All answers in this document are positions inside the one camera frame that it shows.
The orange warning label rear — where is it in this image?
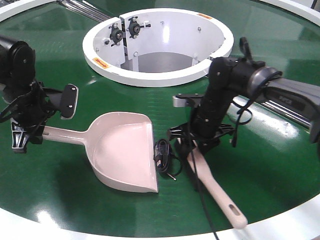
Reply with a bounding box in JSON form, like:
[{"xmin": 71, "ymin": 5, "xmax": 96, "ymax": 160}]
[{"xmin": 197, "ymin": 13, "xmax": 212, "ymax": 20}]

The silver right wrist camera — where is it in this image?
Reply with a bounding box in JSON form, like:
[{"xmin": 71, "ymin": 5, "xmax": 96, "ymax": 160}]
[{"xmin": 172, "ymin": 93, "xmax": 204, "ymax": 108}]

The black bearing mount right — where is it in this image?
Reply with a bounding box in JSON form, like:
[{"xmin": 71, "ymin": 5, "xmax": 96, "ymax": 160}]
[{"xmin": 127, "ymin": 16, "xmax": 151, "ymax": 39}]

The orange warning label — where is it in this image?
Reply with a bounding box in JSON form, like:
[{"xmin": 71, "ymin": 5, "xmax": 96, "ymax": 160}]
[
  {"xmin": 92, "ymin": 57, "xmax": 110, "ymax": 69},
  {"xmin": 197, "ymin": 13, "xmax": 212, "ymax": 20}
]

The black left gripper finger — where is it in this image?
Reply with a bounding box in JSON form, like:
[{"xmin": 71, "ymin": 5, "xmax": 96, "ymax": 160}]
[{"xmin": 11, "ymin": 122, "xmax": 28, "ymax": 154}]

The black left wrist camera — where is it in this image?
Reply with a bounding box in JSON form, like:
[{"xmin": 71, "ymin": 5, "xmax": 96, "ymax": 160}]
[{"xmin": 59, "ymin": 84, "xmax": 79, "ymax": 120}]

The black bearing mount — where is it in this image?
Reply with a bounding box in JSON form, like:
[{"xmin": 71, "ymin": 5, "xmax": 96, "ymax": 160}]
[
  {"xmin": 109, "ymin": 23, "xmax": 124, "ymax": 47},
  {"xmin": 127, "ymin": 16, "xmax": 151, "ymax": 39}
]

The black bearing mount left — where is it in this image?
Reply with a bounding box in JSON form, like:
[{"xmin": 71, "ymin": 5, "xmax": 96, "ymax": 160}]
[{"xmin": 109, "ymin": 23, "xmax": 124, "ymax": 47}]

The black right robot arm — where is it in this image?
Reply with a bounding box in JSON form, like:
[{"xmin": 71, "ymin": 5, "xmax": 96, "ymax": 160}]
[{"xmin": 167, "ymin": 57, "xmax": 320, "ymax": 150}]

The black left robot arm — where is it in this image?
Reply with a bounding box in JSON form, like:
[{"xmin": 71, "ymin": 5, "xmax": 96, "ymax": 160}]
[{"xmin": 0, "ymin": 35, "xmax": 62, "ymax": 154}]

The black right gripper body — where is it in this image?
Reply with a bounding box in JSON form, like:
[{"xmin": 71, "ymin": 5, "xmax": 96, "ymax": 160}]
[{"xmin": 167, "ymin": 84, "xmax": 236, "ymax": 155}]

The white central ring housing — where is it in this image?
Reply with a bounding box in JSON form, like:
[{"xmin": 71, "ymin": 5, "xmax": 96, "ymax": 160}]
[{"xmin": 82, "ymin": 8, "xmax": 234, "ymax": 87}]

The steel roller strip rear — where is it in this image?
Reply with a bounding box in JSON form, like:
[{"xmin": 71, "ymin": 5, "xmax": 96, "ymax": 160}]
[{"xmin": 57, "ymin": 0, "xmax": 112, "ymax": 23}]

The white outer conveyor rim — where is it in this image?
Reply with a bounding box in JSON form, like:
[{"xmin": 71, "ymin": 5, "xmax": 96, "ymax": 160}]
[{"xmin": 0, "ymin": 0, "xmax": 320, "ymax": 240}]

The steel roller strip right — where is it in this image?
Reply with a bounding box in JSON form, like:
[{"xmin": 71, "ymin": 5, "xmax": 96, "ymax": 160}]
[{"xmin": 258, "ymin": 100, "xmax": 311, "ymax": 129}]

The steel roller strip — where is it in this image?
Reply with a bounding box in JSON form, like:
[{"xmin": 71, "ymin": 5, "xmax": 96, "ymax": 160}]
[
  {"xmin": 258, "ymin": 100, "xmax": 311, "ymax": 129},
  {"xmin": 57, "ymin": 0, "xmax": 112, "ymax": 23}
]

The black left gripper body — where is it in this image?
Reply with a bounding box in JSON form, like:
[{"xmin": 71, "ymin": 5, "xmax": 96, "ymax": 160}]
[{"xmin": 0, "ymin": 80, "xmax": 63, "ymax": 144}]

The orange warning label front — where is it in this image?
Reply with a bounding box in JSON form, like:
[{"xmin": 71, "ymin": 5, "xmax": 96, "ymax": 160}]
[{"xmin": 92, "ymin": 57, "xmax": 110, "ymax": 69}]

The pink hand brush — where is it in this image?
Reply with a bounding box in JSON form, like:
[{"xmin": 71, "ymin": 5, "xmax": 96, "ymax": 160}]
[{"xmin": 186, "ymin": 147, "xmax": 248, "ymax": 230}]

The pink plastic dustpan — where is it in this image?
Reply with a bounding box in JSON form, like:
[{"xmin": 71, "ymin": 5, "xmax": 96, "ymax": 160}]
[{"xmin": 42, "ymin": 111, "xmax": 159, "ymax": 193}]

